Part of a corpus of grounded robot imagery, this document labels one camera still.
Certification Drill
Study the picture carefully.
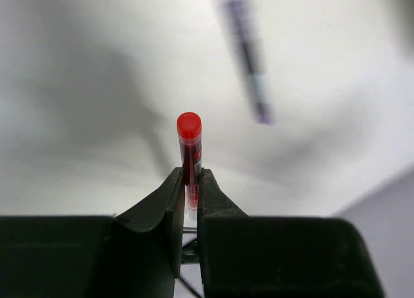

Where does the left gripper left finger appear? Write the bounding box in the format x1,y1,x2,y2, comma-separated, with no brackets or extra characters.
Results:
1,167,184,297

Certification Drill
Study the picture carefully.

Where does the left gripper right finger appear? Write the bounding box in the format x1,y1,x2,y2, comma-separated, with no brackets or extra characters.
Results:
197,169,385,297

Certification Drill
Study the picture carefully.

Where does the red gel pen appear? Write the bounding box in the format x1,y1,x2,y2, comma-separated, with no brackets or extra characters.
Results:
177,112,202,221

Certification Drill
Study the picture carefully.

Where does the purple capped gel pen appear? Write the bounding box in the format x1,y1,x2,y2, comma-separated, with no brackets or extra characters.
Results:
219,0,274,125

